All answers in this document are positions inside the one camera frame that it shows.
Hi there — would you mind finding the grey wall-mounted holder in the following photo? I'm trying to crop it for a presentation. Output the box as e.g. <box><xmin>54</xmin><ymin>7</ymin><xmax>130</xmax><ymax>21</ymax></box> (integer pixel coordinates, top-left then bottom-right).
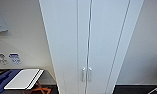
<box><xmin>0</xmin><ymin>3</ymin><xmax>10</xmax><ymax>34</ymax></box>

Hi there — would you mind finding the wall socket with dark label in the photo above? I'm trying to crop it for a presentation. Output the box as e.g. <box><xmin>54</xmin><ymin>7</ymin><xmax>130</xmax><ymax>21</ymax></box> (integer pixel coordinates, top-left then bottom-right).
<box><xmin>0</xmin><ymin>53</ymin><xmax>9</xmax><ymax>66</ymax></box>

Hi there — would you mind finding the orange folding stand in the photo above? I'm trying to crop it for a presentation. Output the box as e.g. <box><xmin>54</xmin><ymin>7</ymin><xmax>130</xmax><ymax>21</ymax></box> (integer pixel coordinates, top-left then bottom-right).
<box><xmin>28</xmin><ymin>81</ymin><xmax>52</xmax><ymax>94</ymax></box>

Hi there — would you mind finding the blue plastic case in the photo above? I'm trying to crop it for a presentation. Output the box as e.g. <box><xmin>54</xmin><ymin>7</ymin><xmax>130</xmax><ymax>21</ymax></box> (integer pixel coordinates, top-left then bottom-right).
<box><xmin>0</xmin><ymin>69</ymin><xmax>24</xmax><ymax>94</ymax></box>

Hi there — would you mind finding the white flat board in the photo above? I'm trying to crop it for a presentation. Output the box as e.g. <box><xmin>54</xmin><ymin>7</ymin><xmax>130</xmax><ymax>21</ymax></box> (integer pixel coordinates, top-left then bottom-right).
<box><xmin>3</xmin><ymin>68</ymin><xmax>45</xmax><ymax>91</ymax></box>

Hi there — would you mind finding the white door handle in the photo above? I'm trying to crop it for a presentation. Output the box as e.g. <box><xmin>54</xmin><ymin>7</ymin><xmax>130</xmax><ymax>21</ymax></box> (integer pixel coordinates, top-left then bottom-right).
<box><xmin>81</xmin><ymin>67</ymin><xmax>87</xmax><ymax>83</ymax></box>
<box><xmin>88</xmin><ymin>67</ymin><xmax>94</xmax><ymax>83</ymax></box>

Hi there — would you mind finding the wall socket with blue label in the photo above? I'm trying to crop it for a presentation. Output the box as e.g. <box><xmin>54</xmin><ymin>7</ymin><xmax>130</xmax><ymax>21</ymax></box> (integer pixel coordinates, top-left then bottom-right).
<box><xmin>8</xmin><ymin>52</ymin><xmax>23</xmax><ymax>65</ymax></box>

